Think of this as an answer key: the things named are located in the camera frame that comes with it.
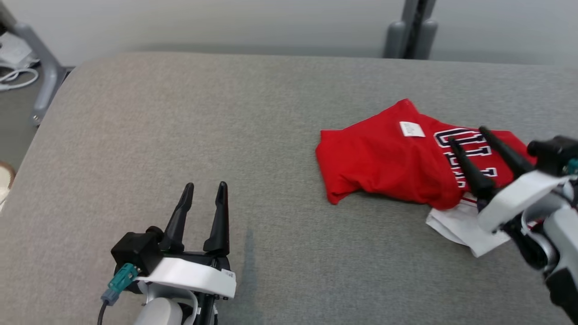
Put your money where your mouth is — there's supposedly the grey double post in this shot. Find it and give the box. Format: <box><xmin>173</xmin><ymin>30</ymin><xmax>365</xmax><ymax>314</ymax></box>
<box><xmin>383</xmin><ymin>0</ymin><xmax>438</xmax><ymax>60</ymax></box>

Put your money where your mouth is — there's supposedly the tan and white shoe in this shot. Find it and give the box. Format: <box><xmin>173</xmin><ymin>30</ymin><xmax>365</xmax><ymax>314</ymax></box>
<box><xmin>0</xmin><ymin>162</ymin><xmax>16</xmax><ymax>213</ymax></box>

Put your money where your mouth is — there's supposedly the grey metal frame leg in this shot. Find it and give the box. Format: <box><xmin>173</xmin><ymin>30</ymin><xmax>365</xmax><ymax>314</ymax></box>
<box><xmin>0</xmin><ymin>0</ymin><xmax>68</xmax><ymax>127</ymax></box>

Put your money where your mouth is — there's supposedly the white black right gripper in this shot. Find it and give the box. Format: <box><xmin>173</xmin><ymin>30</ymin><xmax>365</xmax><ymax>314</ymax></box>
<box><xmin>447</xmin><ymin>126</ymin><xmax>572</xmax><ymax>233</ymax></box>

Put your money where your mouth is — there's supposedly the white power adapter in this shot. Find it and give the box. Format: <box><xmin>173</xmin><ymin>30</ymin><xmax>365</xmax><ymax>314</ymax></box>
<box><xmin>0</xmin><ymin>32</ymin><xmax>34</xmax><ymax>68</ymax></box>

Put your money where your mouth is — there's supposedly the black cable teal plug left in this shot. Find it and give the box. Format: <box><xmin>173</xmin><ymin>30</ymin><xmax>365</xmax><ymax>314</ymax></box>
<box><xmin>97</xmin><ymin>263</ymin><xmax>138</xmax><ymax>325</ymax></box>

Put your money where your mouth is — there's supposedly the white cable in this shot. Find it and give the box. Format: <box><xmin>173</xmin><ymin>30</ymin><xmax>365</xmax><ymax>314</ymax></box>
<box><xmin>0</xmin><ymin>67</ymin><xmax>40</xmax><ymax>92</ymax></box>

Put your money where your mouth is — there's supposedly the red white Bulls jersey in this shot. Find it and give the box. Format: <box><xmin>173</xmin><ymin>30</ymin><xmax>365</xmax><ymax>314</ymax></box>
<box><xmin>315</xmin><ymin>98</ymin><xmax>538</xmax><ymax>258</ymax></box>

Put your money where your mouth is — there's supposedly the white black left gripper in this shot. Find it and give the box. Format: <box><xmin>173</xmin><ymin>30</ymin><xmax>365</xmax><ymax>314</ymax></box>
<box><xmin>135</xmin><ymin>181</ymin><xmax>237</xmax><ymax>325</ymax></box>

